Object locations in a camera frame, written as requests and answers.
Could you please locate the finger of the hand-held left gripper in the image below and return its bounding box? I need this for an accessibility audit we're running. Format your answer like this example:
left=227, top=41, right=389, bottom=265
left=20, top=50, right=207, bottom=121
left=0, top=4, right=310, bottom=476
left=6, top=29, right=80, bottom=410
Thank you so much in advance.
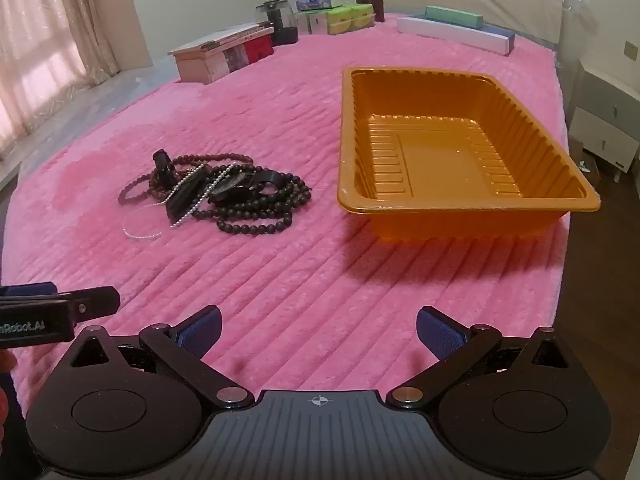
left=0, top=282, right=57, bottom=299
left=54, top=286, right=121, bottom=323

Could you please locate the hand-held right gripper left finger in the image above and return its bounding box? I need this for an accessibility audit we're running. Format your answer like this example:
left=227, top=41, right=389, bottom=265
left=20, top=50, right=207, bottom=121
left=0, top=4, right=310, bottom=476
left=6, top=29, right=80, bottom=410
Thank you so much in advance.
left=69, top=305, right=256, bottom=412

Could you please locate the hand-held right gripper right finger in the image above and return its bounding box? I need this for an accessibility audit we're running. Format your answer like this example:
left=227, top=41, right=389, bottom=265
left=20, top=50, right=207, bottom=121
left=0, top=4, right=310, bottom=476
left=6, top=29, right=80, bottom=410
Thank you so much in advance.
left=387, top=306, right=571, bottom=411

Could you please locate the clear bead bracelet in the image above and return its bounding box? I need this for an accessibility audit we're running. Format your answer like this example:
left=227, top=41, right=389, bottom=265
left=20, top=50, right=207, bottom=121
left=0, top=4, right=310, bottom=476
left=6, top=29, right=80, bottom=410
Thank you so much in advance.
left=122, top=204, right=166, bottom=242

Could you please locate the silver pearl chain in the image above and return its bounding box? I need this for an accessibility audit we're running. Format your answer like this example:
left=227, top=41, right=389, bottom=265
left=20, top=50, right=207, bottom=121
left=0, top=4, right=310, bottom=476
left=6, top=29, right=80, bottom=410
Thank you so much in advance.
left=167, top=162, right=236, bottom=230

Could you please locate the brown bead bracelet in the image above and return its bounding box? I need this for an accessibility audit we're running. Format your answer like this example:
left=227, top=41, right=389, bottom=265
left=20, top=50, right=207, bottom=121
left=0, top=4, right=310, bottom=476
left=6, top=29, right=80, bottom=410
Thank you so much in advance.
left=118, top=170, right=169, bottom=206

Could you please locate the black bead necklace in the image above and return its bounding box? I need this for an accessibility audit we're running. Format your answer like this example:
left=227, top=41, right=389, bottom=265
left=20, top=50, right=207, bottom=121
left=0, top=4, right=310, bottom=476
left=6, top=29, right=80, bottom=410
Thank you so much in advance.
left=192, top=169, right=314, bottom=237

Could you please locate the black wristwatch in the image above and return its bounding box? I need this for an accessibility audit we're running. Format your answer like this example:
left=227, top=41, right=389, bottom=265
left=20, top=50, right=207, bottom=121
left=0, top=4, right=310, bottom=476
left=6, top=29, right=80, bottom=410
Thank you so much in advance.
left=152, top=149, right=211, bottom=220
left=206, top=170, right=284, bottom=204

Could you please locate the orange plastic tray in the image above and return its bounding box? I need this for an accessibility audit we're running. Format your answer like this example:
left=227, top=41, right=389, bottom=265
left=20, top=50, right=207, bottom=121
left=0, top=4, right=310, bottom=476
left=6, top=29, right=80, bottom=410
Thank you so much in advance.
left=336, top=66, right=601, bottom=244

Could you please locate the brown bead necklace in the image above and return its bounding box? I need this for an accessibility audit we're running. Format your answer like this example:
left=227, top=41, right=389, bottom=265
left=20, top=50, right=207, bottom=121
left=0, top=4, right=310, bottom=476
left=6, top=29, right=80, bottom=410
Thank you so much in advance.
left=147, top=151, right=252, bottom=196

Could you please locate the person's left hand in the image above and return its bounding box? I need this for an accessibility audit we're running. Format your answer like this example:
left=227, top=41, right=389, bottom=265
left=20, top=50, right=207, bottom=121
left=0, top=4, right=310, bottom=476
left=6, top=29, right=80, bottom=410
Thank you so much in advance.
left=0, top=351, right=17, bottom=441

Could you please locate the grey marble window sill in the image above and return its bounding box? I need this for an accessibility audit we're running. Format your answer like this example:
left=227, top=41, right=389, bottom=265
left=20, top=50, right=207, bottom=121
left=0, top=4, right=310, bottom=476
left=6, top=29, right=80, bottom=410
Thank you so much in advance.
left=0, top=55, right=182, bottom=183

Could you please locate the cardboard box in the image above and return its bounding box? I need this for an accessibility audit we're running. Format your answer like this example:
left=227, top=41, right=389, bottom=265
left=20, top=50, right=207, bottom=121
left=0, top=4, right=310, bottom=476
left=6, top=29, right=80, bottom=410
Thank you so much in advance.
left=567, top=137, right=602, bottom=192

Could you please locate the pink ribbed blanket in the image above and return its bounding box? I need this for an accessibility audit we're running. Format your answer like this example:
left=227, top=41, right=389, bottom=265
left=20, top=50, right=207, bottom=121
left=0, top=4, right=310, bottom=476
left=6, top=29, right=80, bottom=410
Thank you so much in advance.
left=0, top=10, right=570, bottom=461

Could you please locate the beige curtain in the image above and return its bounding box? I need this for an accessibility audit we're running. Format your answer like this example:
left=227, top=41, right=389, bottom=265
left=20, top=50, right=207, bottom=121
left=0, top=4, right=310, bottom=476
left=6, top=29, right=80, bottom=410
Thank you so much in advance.
left=0, top=0, right=122, bottom=157

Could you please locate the pale wooden box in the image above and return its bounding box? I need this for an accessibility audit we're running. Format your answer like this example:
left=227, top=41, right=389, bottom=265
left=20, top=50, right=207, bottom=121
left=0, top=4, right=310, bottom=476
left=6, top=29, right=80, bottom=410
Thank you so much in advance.
left=167, top=40, right=227, bottom=84

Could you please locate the floral patterned box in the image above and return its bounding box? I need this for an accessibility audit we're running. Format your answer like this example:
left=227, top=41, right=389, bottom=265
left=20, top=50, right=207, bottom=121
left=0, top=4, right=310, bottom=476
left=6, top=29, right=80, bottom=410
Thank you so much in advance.
left=220, top=45, right=249, bottom=74

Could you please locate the white grey nightstand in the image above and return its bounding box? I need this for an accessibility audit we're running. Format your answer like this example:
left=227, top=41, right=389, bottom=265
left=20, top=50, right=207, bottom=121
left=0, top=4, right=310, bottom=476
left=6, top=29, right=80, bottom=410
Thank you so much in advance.
left=569, top=57, right=640, bottom=177

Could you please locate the white long box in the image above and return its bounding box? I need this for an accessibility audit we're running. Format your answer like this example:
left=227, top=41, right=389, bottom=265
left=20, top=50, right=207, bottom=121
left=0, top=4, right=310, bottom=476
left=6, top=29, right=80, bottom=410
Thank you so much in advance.
left=397, top=16, right=516, bottom=56

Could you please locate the blue flat box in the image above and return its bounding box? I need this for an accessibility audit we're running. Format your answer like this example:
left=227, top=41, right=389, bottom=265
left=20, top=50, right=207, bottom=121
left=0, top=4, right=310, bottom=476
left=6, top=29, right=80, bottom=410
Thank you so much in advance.
left=479, top=25, right=516, bottom=42

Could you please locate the green long box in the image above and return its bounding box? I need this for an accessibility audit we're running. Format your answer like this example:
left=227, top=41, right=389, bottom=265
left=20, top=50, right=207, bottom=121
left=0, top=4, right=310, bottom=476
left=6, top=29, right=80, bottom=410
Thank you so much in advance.
left=424, top=6, right=485, bottom=29

